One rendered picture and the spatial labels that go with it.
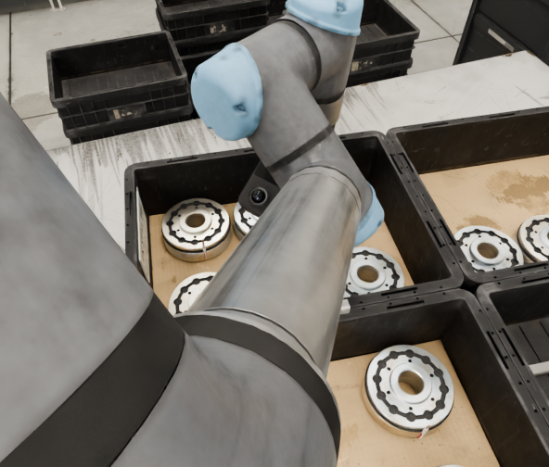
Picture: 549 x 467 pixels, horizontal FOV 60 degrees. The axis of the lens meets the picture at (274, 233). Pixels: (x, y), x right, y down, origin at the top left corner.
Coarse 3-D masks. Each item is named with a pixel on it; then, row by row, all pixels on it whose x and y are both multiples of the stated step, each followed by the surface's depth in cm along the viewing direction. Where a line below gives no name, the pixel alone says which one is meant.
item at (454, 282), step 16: (384, 144) 73; (160, 160) 70; (176, 160) 71; (192, 160) 70; (208, 160) 71; (128, 176) 68; (400, 176) 68; (128, 192) 66; (416, 192) 66; (128, 208) 65; (416, 208) 64; (128, 224) 63; (432, 224) 63; (128, 240) 61; (432, 240) 61; (128, 256) 59; (448, 256) 59; (448, 272) 58; (400, 288) 56; (416, 288) 57; (432, 288) 56; (448, 288) 56; (352, 304) 55; (368, 304) 55
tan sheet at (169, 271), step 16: (160, 224) 76; (384, 224) 76; (160, 240) 74; (368, 240) 74; (384, 240) 74; (160, 256) 72; (224, 256) 72; (400, 256) 72; (160, 272) 70; (176, 272) 70; (192, 272) 70; (160, 288) 68
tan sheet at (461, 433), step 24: (336, 360) 61; (360, 360) 61; (336, 384) 59; (360, 384) 59; (408, 384) 59; (456, 384) 59; (360, 408) 57; (456, 408) 57; (360, 432) 56; (384, 432) 56; (456, 432) 56; (480, 432) 56; (360, 456) 54; (384, 456) 54; (408, 456) 54; (432, 456) 54; (456, 456) 54; (480, 456) 54
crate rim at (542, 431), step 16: (384, 304) 55; (400, 304) 55; (416, 304) 55; (432, 304) 55; (352, 320) 54; (480, 320) 54; (496, 336) 52; (496, 352) 51; (512, 368) 50; (512, 384) 49; (528, 400) 48; (528, 416) 47; (544, 432) 46; (544, 448) 45
